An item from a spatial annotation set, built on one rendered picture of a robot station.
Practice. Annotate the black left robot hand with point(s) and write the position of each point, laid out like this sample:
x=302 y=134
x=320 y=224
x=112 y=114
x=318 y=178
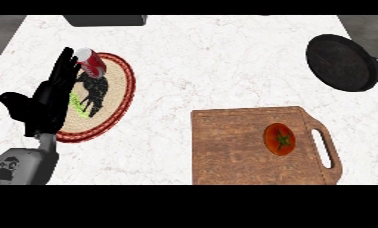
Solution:
x=48 y=100

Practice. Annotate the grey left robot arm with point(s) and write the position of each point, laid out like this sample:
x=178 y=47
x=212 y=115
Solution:
x=26 y=165

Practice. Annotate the wooden cutting board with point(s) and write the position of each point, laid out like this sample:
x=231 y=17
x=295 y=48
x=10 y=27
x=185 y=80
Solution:
x=246 y=147

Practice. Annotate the red tomato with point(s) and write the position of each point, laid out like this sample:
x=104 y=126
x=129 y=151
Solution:
x=280 y=139

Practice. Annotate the black pan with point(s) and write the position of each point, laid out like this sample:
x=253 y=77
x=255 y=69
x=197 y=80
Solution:
x=341 y=62

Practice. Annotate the round woven placemat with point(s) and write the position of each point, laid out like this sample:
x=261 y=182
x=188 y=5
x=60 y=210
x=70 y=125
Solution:
x=106 y=98

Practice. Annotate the red soda can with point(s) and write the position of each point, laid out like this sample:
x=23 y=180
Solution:
x=91 y=63

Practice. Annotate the dark grey appliance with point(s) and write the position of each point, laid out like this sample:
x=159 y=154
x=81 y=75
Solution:
x=106 y=20

